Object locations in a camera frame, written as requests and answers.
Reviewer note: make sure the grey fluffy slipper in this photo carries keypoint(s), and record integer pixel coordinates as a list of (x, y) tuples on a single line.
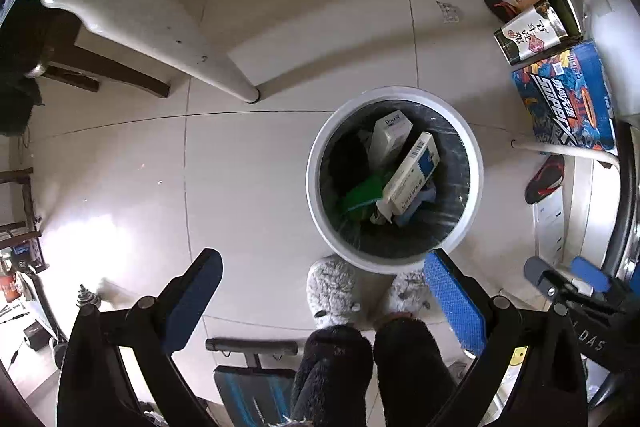
[(331, 289), (406, 294)]

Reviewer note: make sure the person's left leg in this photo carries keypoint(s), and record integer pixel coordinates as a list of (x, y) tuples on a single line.
[(331, 379)]

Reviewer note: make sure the white box with colour print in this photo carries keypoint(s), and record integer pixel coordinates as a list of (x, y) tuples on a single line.
[(412, 174)]

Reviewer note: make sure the small black box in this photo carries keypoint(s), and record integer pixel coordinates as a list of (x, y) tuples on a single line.
[(36, 335)]

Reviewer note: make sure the person's leg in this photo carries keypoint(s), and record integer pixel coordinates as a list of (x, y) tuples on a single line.
[(331, 379), (412, 374)]

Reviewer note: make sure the blue printed carton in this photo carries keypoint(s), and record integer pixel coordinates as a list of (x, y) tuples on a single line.
[(565, 99)]

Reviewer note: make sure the wooden stool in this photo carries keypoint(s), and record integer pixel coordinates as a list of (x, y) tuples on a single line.
[(20, 207)]

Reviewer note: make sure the green plastic bag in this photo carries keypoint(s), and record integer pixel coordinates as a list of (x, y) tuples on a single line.
[(361, 198)]

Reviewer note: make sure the white trash bin black liner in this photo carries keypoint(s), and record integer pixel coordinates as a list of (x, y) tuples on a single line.
[(314, 187)]

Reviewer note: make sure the grid paper scrap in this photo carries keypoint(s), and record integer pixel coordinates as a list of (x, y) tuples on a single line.
[(448, 12)]

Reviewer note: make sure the long white box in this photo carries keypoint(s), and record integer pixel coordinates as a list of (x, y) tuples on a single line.
[(391, 136)]

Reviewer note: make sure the red black sandal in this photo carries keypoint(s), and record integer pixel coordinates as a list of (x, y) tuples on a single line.
[(500, 7), (545, 179)]

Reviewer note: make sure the dark wooden chair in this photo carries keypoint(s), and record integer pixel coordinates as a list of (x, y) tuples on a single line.
[(105, 74)]

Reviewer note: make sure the white metal pipe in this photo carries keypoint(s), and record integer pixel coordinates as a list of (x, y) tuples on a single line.
[(565, 149)]

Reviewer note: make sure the person's right leg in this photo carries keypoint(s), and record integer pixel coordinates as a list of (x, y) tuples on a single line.
[(412, 374)]

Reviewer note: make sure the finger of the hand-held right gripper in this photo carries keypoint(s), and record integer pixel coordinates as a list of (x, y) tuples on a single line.
[(592, 268), (539, 269)]

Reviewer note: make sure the light blue packet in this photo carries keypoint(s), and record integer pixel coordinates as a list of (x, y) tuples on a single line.
[(419, 206)]

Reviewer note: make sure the black blue exercise bench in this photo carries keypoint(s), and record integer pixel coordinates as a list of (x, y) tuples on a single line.
[(250, 384)]

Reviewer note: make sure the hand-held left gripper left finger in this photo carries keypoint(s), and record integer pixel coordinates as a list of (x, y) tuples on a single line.
[(192, 302)]

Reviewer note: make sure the grey fluffy left slipper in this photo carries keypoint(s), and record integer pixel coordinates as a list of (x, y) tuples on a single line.
[(331, 289)]

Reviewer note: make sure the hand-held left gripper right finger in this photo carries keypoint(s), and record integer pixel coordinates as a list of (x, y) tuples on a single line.
[(455, 302)]

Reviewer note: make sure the dark tin with white label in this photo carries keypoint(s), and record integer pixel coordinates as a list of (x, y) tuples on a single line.
[(537, 34)]

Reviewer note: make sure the grey fluffy right slipper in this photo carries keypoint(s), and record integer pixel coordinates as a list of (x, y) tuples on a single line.
[(406, 294)]

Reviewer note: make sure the white table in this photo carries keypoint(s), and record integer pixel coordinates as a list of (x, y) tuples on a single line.
[(200, 57)]

